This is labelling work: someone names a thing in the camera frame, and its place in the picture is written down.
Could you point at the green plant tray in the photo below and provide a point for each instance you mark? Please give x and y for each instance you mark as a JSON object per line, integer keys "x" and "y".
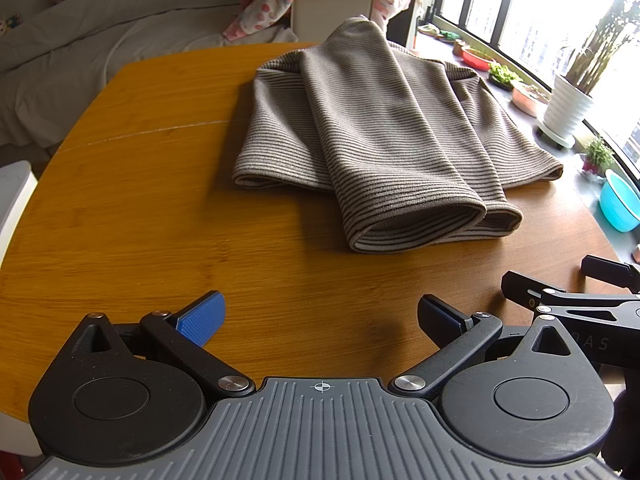
{"x": 502, "y": 76}

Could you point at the colourful plush toy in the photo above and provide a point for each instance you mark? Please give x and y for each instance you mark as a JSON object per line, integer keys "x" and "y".
{"x": 9, "y": 25}

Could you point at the white ribbed plant pot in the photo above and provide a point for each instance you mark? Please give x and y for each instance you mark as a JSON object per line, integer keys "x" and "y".
{"x": 565, "y": 110}

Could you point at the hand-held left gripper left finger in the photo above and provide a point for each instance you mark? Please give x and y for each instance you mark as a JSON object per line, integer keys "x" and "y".
{"x": 200, "y": 317}

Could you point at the small potted plant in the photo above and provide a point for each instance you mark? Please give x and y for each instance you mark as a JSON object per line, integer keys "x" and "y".
{"x": 597, "y": 155}

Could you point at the cream chair back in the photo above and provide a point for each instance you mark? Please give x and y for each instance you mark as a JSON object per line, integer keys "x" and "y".
{"x": 325, "y": 15}

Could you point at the red plastic object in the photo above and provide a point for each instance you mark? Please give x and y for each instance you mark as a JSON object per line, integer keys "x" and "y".
{"x": 10, "y": 466}

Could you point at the grey covered sofa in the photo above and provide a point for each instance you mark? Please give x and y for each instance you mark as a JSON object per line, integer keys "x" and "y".
{"x": 100, "y": 40}

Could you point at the striped grey sweater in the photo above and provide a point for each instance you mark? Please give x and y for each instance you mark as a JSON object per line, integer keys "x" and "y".
{"x": 375, "y": 135}

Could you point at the small brown pot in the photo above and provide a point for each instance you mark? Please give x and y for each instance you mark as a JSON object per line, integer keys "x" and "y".
{"x": 459, "y": 47}

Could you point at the terracotta pot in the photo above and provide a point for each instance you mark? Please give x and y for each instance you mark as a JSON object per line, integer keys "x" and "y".
{"x": 527, "y": 100}

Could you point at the red bowl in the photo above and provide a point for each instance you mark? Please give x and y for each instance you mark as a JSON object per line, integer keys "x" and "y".
{"x": 475, "y": 57}

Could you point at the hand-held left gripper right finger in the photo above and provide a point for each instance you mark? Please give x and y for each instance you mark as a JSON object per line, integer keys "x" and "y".
{"x": 442, "y": 316}

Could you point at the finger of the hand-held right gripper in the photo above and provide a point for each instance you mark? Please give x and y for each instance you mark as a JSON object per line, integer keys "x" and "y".
{"x": 530, "y": 290}
{"x": 607, "y": 267}

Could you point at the teal plastic basin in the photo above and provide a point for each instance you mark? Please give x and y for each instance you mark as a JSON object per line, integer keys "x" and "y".
{"x": 620, "y": 200}

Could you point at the tall potted plant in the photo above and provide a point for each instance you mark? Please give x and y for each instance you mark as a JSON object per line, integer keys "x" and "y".
{"x": 600, "y": 35}

